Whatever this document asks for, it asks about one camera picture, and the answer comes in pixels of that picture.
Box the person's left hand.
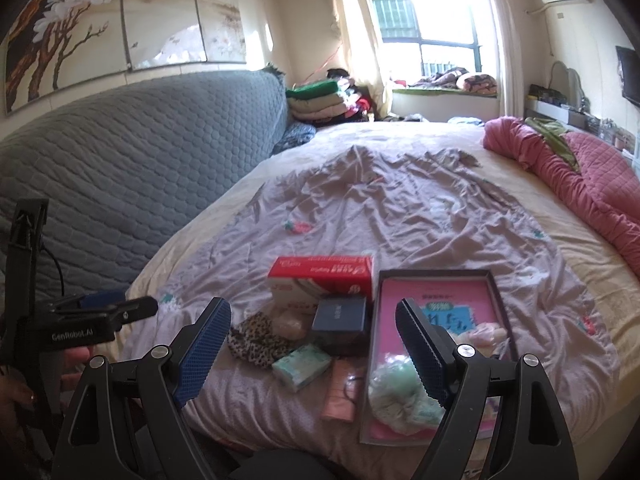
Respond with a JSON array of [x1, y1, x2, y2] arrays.
[[0, 346, 96, 442]]

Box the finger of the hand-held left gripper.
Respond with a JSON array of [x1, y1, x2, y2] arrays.
[[107, 296, 159, 324], [50, 291, 128, 312]]

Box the light green scrunchie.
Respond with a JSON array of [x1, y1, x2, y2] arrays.
[[372, 360, 441, 406]]

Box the cluttered dressing table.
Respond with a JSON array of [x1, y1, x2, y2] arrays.
[[525, 84, 640, 161]]

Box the black television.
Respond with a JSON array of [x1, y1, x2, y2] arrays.
[[616, 46, 640, 108]]

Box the grey quilted headboard cover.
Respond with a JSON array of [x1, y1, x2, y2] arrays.
[[0, 69, 291, 321]]

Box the pink quilt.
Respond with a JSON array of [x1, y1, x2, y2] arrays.
[[482, 116, 640, 273]]

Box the leopard print scrunchie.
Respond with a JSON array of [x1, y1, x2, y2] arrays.
[[227, 312, 296, 368]]

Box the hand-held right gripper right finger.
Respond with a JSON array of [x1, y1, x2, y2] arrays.
[[395, 297, 581, 480]]

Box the dressing table mirror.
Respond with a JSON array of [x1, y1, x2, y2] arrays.
[[547, 60, 586, 111]]

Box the cream curtain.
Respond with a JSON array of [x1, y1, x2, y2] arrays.
[[480, 0, 531, 121], [320, 0, 393, 121]]

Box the red and white box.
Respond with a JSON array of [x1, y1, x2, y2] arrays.
[[267, 255, 375, 311]]

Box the grey shallow cardboard box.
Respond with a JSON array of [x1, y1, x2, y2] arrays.
[[359, 269, 518, 445]]

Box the black cable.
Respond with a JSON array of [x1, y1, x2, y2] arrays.
[[30, 240, 68, 303]]

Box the dark blue box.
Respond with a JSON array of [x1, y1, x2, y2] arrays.
[[312, 296, 372, 356]]

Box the green tissue packet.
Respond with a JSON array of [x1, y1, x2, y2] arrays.
[[271, 344, 333, 393]]

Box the olive green cloth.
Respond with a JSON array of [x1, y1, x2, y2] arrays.
[[525, 117, 581, 171]]

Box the window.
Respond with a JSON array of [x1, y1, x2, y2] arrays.
[[362, 0, 486, 77]]

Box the pale peach soft pad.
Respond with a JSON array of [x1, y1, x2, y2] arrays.
[[272, 305, 315, 342]]

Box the patterned bedding on windowsill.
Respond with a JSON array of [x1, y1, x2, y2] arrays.
[[410, 66, 499, 96]]

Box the white floral scrunchie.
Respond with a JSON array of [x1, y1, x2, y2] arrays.
[[372, 395, 446, 433]]

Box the floral wall painting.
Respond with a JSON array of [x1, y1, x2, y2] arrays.
[[0, 0, 248, 116]]

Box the pink picture book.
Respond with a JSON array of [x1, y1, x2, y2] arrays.
[[370, 280, 511, 441]]

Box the stack of folded blankets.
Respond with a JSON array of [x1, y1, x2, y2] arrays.
[[285, 77, 358, 123]]

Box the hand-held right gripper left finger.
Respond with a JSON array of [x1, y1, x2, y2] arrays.
[[50, 296, 233, 480]]

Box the pink cloth packet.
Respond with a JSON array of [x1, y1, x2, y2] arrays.
[[320, 360, 368, 422]]

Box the blue patterned cushion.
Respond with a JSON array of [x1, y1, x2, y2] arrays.
[[272, 122, 317, 156]]

